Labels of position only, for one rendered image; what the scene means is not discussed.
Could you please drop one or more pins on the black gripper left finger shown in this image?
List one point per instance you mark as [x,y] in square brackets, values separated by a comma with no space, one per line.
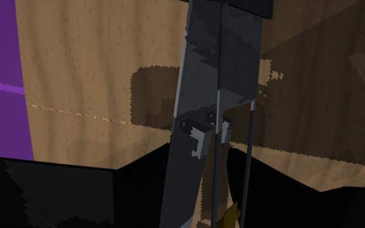
[40,194]

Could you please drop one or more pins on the wooden board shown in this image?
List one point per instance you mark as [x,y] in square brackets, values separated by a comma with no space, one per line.
[100,80]

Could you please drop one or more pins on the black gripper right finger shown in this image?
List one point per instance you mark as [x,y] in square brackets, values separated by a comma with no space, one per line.
[275,200]

